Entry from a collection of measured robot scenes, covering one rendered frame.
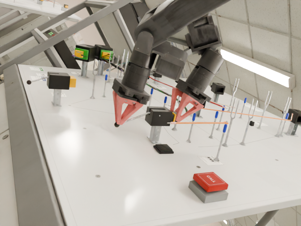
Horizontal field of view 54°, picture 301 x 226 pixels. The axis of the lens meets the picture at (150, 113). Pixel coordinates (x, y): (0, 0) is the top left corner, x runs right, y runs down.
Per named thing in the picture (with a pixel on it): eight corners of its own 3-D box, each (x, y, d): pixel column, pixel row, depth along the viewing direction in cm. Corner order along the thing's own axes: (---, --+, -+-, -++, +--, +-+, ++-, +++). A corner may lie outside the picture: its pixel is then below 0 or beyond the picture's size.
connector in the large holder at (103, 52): (110, 59, 142) (112, 50, 141) (112, 60, 139) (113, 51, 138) (99, 58, 139) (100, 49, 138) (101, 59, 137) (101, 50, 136)
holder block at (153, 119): (144, 119, 79) (147, 106, 78) (163, 120, 82) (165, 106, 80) (150, 126, 76) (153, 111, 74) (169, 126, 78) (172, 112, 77)
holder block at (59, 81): (24, 101, 92) (26, 69, 89) (64, 102, 98) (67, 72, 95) (26, 105, 88) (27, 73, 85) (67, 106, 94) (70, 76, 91)
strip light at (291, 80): (290, 78, 345) (295, 75, 347) (218, 49, 442) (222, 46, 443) (290, 89, 356) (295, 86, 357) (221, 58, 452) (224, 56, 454)
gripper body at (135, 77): (134, 90, 78) (144, 64, 76) (148, 103, 70) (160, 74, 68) (111, 84, 75) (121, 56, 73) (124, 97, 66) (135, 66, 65)
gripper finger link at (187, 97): (177, 119, 85) (195, 91, 84) (189, 129, 79) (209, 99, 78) (159, 109, 81) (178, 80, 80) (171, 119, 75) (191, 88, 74)
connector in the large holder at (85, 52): (88, 59, 130) (88, 49, 129) (85, 60, 127) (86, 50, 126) (75, 57, 131) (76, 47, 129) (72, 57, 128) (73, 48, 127)
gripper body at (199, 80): (188, 93, 86) (203, 71, 85) (208, 105, 77) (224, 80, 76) (173, 82, 82) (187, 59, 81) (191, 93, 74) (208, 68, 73)
